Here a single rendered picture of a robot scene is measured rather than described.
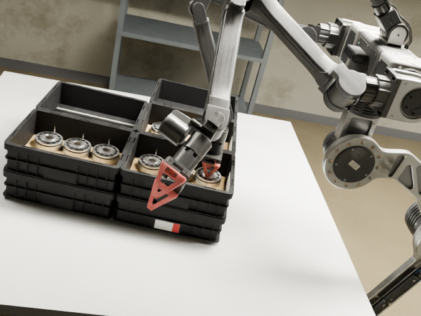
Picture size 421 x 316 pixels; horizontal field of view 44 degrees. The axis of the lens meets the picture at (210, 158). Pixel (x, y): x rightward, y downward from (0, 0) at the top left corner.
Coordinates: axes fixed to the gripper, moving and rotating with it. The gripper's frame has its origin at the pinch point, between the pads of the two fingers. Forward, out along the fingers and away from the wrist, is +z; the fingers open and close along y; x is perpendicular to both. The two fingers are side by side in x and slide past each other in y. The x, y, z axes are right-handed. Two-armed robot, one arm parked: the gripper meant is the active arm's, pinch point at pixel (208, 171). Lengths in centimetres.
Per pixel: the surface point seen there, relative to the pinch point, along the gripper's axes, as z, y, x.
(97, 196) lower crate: 7.5, 23.5, -35.8
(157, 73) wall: 77, -259, -55
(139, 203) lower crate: 6.0, 22.9, -21.0
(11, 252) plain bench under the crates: 17, 50, -54
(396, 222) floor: 87, -140, 145
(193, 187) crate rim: -6.0, 22.0, -4.2
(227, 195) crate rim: -6.1, 21.7, 7.6
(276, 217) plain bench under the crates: 16.3, -5.1, 32.6
